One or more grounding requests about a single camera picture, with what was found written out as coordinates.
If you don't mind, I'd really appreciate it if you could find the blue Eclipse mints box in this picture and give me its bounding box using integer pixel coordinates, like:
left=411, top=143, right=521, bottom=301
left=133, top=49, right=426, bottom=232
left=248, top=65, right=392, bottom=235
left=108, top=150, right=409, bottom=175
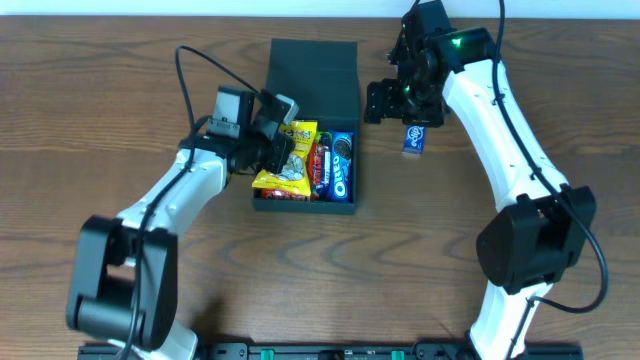
left=402, top=126, right=426, bottom=156

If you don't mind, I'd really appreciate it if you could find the Haribo gummy worms bag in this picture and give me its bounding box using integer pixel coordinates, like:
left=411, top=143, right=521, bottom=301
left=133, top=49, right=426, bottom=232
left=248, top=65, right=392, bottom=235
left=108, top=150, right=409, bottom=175
left=314, top=132, right=324, bottom=145

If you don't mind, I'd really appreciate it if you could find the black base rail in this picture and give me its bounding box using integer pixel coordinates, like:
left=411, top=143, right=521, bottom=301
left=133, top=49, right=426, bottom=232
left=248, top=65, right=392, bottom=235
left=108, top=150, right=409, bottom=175
left=77, top=342, right=584, bottom=360

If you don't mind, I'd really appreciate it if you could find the Dairy Milk chocolate bar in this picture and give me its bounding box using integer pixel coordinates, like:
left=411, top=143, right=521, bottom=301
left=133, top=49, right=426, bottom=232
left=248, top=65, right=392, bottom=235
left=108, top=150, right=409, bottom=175
left=313, top=132, right=332, bottom=199

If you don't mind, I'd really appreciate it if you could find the blue Oreo cookie pack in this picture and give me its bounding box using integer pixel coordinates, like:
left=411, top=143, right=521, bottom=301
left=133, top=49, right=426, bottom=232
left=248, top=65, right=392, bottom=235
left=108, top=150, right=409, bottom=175
left=328, top=131, right=353, bottom=202

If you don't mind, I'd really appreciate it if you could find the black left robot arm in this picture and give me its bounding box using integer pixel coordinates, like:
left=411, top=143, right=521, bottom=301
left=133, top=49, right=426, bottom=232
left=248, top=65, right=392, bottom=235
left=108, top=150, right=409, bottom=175
left=66, top=86, right=299, bottom=360

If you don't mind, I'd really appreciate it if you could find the yellow nuts bag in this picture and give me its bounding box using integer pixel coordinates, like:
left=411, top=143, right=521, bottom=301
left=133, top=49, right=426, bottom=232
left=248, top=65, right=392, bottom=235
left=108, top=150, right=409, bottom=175
left=252, top=120, right=317, bottom=196

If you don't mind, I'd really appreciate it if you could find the dark green box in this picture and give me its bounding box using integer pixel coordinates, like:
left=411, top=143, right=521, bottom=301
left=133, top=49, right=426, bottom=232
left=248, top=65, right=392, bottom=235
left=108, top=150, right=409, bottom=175
left=252, top=38, right=361, bottom=215

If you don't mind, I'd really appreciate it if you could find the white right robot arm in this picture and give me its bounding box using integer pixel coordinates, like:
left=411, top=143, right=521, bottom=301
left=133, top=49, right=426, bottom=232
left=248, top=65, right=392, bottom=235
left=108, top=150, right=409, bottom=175
left=364, top=1, right=596, bottom=359

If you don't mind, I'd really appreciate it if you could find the red Hacks candy bag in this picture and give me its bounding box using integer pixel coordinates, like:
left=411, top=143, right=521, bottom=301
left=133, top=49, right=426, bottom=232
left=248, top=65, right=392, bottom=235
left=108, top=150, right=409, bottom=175
left=252, top=144, right=311, bottom=201

